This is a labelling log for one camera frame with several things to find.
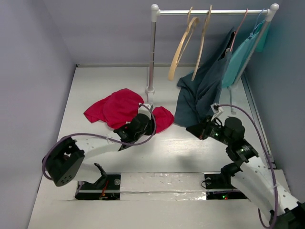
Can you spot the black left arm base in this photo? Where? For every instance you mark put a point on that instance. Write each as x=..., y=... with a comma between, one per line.
x=107, y=187

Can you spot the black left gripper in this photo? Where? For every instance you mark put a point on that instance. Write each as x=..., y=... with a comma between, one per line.
x=150, y=127

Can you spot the beige wooden hanger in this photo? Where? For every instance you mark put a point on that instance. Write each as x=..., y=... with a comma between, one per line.
x=204, y=30
x=191, y=25

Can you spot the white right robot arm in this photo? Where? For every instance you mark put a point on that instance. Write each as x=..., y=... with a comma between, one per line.
x=248, y=173

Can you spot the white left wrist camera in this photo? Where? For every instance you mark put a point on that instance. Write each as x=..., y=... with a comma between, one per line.
x=146, y=109

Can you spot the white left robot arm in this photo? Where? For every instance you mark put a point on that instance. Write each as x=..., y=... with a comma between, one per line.
x=76, y=156

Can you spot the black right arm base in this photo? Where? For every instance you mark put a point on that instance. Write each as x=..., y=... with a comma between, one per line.
x=218, y=188

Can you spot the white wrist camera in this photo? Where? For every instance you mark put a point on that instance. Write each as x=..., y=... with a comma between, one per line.
x=217, y=110
x=146, y=109

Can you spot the dark teal t shirt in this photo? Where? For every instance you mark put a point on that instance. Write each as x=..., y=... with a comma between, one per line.
x=196, y=96

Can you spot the pink hanger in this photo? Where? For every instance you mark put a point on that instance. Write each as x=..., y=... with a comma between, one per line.
x=237, y=31

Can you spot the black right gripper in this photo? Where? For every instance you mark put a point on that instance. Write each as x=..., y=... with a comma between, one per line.
x=204, y=130

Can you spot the turquoise t shirt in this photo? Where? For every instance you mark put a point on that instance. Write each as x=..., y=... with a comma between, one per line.
x=239, y=57

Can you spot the red t shirt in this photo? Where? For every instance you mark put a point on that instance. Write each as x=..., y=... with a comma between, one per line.
x=121, y=107

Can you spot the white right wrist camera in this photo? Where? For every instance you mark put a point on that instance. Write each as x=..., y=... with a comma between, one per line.
x=217, y=110

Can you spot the white clothes rack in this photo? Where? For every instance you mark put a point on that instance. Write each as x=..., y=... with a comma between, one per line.
x=156, y=12

